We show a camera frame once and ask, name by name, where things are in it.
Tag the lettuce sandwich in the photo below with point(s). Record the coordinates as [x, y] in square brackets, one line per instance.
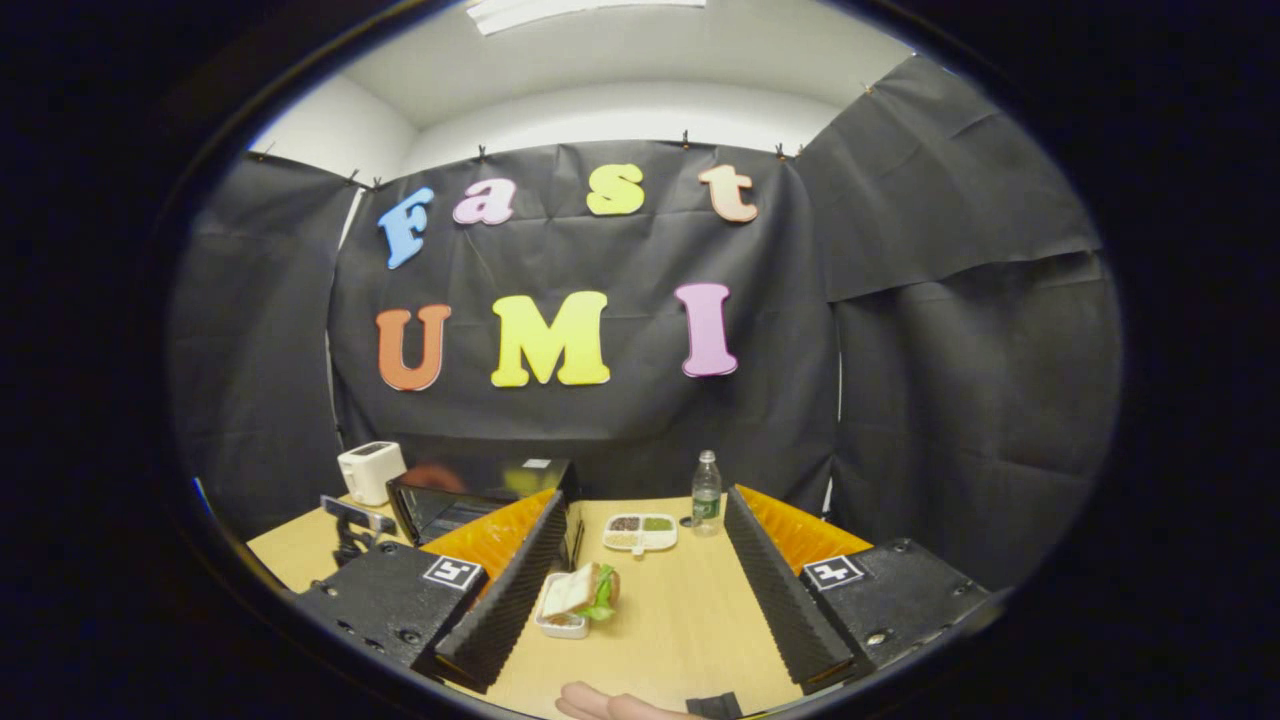
[580, 592]

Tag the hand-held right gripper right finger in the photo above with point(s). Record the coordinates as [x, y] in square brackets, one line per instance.
[780, 600]

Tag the white divided dish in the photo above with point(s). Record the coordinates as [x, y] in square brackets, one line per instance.
[640, 535]

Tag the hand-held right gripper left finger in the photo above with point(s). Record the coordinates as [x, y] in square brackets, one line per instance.
[515, 600]

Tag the small white dish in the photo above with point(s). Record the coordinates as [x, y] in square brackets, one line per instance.
[560, 627]

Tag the clear plastic water bottle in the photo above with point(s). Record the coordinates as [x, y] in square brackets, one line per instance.
[706, 495]

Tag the row of small cloth clips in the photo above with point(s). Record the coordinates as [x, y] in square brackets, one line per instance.
[685, 138]

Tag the white toaster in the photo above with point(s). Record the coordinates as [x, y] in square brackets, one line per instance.
[370, 478]

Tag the black electric oven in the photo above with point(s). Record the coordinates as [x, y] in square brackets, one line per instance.
[480, 478]

